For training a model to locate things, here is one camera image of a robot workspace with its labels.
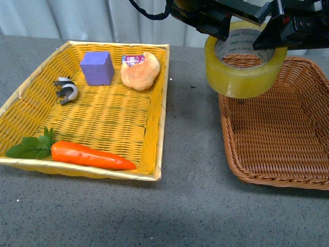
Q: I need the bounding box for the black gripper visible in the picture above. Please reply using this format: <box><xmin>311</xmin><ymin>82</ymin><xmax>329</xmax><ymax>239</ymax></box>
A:
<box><xmin>170</xmin><ymin>0</ymin><xmax>328</xmax><ymax>50</ymax></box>

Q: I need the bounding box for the clear yellowish tape roll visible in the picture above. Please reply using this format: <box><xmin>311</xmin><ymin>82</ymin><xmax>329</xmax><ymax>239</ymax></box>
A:
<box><xmin>204</xmin><ymin>21</ymin><xmax>287</xmax><ymax>99</ymax></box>

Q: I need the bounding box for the brown wicker basket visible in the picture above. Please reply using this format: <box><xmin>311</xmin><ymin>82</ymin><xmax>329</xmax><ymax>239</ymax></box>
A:
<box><xmin>218</xmin><ymin>57</ymin><xmax>328</xmax><ymax>190</ymax></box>

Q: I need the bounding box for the yellow woven basket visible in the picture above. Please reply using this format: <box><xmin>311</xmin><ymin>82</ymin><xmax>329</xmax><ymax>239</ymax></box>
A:
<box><xmin>1</xmin><ymin>41</ymin><xmax>170</xmax><ymax>181</ymax></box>

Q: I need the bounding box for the toy croissant bread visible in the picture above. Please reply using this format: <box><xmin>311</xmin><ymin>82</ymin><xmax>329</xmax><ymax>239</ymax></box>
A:
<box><xmin>120</xmin><ymin>51</ymin><xmax>160</xmax><ymax>91</ymax></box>

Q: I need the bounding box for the small red snack packet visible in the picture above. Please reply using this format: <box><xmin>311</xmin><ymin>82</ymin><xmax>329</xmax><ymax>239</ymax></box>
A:
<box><xmin>121</xmin><ymin>55</ymin><xmax>144</xmax><ymax>67</ymax></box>

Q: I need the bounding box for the purple foam cube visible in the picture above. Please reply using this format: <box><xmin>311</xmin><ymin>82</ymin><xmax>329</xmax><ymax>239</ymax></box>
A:
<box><xmin>80</xmin><ymin>51</ymin><xmax>115</xmax><ymax>86</ymax></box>

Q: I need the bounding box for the black white panda figure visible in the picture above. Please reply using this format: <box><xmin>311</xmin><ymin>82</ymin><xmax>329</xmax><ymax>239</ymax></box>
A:
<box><xmin>53</xmin><ymin>77</ymin><xmax>78</xmax><ymax>105</ymax></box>

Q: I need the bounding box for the orange toy carrot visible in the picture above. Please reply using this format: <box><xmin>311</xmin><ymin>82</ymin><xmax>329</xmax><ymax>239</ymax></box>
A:
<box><xmin>5</xmin><ymin>128</ymin><xmax>136</xmax><ymax>170</ymax></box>

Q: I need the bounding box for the black braided cable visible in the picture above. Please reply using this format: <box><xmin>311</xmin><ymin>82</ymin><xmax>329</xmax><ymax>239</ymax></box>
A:
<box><xmin>129</xmin><ymin>0</ymin><xmax>172</xmax><ymax>20</ymax></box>

